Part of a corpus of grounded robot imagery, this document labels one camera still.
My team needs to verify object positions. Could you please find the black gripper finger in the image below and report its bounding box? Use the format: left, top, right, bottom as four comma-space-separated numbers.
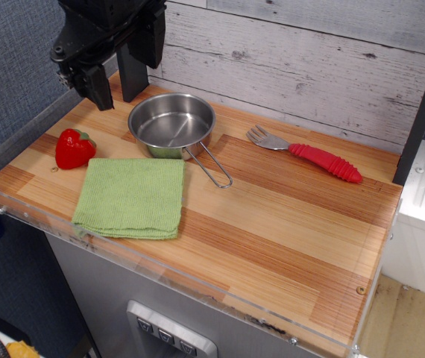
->
74, 65, 114, 111
128, 6, 166, 69

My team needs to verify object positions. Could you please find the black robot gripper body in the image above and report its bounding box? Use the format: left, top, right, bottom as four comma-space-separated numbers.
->
50, 1, 166, 88

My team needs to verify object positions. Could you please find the red-handled metal fork spatula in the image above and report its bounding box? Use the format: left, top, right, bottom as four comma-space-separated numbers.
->
246, 125, 362, 183

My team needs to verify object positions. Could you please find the red toy strawberry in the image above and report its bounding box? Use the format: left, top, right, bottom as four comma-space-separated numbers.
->
55, 128, 96, 170

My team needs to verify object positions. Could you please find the stainless steel pot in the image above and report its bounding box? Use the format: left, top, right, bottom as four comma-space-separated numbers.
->
127, 92, 233, 189

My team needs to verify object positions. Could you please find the green folded cloth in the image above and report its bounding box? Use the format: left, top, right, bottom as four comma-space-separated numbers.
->
72, 158, 186, 239

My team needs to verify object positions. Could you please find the clear acrylic table guard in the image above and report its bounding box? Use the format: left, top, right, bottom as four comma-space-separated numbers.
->
0, 57, 406, 357

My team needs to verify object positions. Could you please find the silver button control panel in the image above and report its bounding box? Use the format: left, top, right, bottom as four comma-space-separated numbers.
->
126, 300, 218, 357

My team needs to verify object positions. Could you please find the yellow object at corner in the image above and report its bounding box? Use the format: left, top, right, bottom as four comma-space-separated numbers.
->
6, 341, 40, 358

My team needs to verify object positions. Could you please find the dark grey left post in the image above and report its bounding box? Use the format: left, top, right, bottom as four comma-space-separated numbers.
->
116, 45, 149, 102

